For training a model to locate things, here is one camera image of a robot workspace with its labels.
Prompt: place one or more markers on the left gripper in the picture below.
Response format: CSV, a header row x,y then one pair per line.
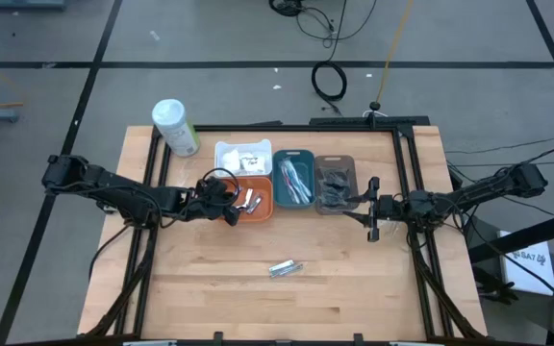
x,y
214,199

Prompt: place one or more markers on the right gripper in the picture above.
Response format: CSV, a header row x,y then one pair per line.
x,y
374,211

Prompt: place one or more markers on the blue white toothbrush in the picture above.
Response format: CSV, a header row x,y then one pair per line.
x,y
301,187
296,194

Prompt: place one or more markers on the teal white toothbrush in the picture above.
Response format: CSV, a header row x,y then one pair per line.
x,y
290,185

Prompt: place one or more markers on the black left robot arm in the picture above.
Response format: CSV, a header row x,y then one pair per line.
x,y
65,173

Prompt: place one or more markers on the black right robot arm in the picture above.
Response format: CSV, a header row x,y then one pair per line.
x,y
522,181

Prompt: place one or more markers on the black plastic comb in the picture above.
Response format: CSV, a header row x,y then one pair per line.
x,y
337,191
337,203
334,177

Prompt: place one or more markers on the orange plastic bin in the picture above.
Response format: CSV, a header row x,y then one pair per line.
x,y
265,211

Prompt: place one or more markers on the clear plastic wrapper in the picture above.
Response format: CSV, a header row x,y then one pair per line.
x,y
392,230

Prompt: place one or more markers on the grey translucent plastic bin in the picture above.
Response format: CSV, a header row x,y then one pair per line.
x,y
337,160

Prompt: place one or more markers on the white plastic bin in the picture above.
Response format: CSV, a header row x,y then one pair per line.
x,y
243,145

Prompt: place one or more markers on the teal plastic bin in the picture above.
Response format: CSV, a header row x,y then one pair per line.
x,y
294,153

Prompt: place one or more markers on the white green wipes canister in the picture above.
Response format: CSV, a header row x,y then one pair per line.
x,y
176,130

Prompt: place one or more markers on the black metal bar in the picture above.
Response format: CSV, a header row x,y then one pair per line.
x,y
522,238

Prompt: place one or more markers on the white printed box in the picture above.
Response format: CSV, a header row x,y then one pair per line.
x,y
527,269

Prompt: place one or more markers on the black aluminium table frame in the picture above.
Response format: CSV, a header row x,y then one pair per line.
x,y
282,128

